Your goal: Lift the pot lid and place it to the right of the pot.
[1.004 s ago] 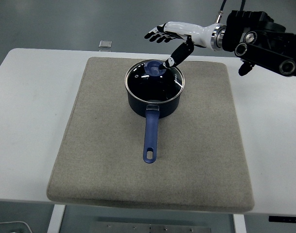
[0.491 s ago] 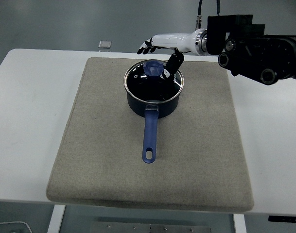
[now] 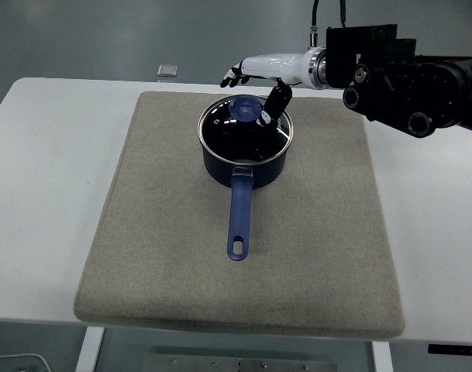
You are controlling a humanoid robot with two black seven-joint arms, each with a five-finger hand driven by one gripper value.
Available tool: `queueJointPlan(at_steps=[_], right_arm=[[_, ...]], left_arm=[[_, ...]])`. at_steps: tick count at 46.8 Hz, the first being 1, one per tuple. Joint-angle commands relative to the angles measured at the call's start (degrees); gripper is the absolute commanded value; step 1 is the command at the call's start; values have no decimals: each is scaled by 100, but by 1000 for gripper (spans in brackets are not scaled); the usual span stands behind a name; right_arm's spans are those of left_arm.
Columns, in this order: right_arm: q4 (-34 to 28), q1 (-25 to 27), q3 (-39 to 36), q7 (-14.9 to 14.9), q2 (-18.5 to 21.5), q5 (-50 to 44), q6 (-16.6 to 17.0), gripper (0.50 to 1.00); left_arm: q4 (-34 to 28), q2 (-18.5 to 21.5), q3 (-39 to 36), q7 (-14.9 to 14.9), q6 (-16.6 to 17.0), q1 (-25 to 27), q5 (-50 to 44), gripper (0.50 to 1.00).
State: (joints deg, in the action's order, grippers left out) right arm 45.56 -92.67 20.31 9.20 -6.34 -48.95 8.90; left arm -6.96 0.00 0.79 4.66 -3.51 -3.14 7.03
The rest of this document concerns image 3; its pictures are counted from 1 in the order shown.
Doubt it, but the white table leg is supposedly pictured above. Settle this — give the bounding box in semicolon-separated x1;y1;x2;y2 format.
370;341;394;372
75;327;105;372

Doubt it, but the dark blue saucepan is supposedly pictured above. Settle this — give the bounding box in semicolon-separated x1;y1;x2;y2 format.
198;95;295;264

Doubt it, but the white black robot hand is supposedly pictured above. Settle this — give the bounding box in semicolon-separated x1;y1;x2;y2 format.
219;46;317;128

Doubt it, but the glass pot lid blue knob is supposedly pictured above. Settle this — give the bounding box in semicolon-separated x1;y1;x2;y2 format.
198;95;295;164

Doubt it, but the white rounded object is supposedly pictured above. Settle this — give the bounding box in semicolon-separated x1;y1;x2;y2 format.
0;353;50;372

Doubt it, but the small silver floor plate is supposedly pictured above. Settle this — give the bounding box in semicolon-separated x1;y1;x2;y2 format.
157;64;179;81

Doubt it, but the beige fabric table mat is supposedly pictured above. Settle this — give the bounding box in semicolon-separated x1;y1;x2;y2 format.
72;91;407;342

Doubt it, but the black table control panel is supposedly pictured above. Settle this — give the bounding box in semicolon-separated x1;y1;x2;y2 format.
428;343;472;356

